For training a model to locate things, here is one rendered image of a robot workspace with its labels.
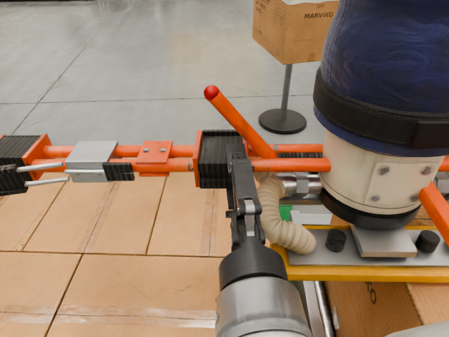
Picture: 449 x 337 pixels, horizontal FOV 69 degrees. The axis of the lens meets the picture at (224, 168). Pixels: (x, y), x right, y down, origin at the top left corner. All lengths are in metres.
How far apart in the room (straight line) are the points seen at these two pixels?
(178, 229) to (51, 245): 0.41
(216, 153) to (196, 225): 0.66
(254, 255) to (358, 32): 0.27
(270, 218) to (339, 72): 0.23
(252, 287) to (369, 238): 0.28
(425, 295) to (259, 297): 0.33
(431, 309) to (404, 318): 0.05
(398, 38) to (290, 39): 1.83
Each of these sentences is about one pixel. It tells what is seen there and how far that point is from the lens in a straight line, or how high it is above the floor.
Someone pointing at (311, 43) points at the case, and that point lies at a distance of 2.29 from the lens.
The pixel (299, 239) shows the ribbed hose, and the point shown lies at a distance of 0.51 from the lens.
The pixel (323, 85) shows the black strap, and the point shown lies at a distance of 0.47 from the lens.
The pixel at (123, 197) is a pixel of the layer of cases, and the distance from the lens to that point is 1.30.
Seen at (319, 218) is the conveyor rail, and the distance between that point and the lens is 1.15.
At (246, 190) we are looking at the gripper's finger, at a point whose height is 1.14.
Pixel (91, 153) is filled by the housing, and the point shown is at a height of 1.09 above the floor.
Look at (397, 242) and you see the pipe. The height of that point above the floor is 1.01.
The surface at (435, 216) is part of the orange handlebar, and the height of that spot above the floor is 1.09.
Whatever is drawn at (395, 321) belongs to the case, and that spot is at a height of 0.88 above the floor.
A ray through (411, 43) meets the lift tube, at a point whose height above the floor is 1.29.
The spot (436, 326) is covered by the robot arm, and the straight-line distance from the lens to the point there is 0.31.
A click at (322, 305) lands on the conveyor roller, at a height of 0.55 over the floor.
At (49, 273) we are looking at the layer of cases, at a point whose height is 0.54.
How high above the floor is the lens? 1.40
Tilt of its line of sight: 38 degrees down
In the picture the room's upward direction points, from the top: straight up
